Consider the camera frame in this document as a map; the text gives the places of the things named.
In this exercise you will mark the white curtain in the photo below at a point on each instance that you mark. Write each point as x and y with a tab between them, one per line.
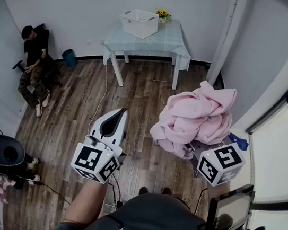
224	43

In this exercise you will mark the white table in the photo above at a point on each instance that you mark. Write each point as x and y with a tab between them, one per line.
117	70

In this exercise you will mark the person's right shoe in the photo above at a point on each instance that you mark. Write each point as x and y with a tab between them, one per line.
167	191

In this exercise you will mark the blue cloth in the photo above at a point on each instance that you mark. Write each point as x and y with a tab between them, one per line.
239	141

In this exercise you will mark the person's left shoe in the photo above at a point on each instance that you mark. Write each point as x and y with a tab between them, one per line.
144	191

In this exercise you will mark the person's grey shirt torso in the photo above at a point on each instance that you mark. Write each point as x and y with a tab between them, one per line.
154	226

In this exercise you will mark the pink clothes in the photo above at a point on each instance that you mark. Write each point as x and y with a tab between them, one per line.
200	115

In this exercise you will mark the potted sunflowers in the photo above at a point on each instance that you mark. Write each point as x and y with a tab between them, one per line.
163	14

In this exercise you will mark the person's right forearm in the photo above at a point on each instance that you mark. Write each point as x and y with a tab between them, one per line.
216	192

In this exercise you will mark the light blue tablecloth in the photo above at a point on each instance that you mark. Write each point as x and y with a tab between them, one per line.
165	42

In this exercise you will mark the white plastic laundry basket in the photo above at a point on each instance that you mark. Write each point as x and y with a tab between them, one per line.
138	28

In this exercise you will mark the person's left forearm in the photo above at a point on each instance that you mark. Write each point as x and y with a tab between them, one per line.
85	202

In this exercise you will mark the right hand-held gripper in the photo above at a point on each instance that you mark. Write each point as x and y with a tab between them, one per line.
222	163

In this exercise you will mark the teal waste bin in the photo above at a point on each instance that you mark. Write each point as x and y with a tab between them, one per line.
69	57

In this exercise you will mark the black monitor screen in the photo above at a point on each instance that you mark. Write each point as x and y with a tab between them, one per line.
228	213

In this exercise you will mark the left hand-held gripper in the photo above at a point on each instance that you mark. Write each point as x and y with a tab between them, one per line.
91	161

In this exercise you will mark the person's shoe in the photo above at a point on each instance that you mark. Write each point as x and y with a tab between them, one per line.
167	191
144	191

